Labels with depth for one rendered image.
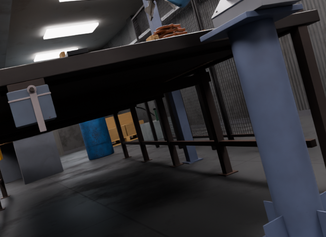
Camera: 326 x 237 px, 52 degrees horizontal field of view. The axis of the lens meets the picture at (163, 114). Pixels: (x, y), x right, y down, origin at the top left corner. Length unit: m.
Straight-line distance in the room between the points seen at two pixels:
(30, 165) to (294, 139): 5.33
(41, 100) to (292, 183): 0.92
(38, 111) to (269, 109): 0.80
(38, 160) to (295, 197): 5.32
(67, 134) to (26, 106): 10.14
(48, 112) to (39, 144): 5.03
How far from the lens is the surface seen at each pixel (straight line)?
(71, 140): 11.36
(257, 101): 1.23
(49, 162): 6.28
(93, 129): 6.69
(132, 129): 8.85
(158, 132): 7.02
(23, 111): 1.21
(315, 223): 1.34
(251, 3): 1.17
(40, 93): 1.22
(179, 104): 3.52
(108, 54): 1.29
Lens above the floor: 0.65
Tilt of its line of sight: 1 degrees down
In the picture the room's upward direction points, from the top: 15 degrees counter-clockwise
